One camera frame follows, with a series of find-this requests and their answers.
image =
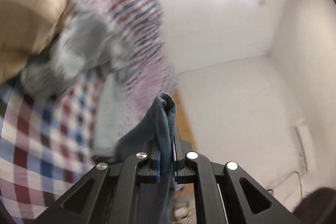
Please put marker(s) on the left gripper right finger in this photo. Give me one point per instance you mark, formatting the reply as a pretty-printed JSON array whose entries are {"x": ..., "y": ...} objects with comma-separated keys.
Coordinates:
[{"x": 225, "y": 193}]

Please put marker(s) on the beige khaki garment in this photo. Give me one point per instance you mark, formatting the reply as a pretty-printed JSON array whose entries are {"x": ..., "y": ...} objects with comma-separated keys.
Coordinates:
[{"x": 27, "y": 28}]

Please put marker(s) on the checkered purple duvet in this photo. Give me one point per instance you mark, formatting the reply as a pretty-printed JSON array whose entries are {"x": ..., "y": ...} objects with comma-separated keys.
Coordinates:
[{"x": 149, "y": 71}]

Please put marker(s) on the plaid checkered bed sheet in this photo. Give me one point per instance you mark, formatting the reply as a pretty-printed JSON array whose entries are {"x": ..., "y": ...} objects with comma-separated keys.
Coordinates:
[{"x": 46, "y": 145}]

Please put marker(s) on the grey green sweatshirt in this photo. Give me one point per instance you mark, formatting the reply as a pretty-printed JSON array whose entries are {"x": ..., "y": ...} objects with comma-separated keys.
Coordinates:
[{"x": 89, "y": 40}]

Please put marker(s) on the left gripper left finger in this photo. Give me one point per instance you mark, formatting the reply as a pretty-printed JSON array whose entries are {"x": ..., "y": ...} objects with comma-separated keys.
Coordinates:
[{"x": 107, "y": 193}]

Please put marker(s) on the wooden headboard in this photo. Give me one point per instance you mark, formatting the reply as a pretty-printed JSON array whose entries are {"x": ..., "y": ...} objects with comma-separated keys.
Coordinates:
[{"x": 182, "y": 121}]

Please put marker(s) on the teal blue shirt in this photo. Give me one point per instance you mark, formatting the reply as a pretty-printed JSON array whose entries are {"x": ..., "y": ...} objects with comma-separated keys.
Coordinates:
[{"x": 158, "y": 123}]

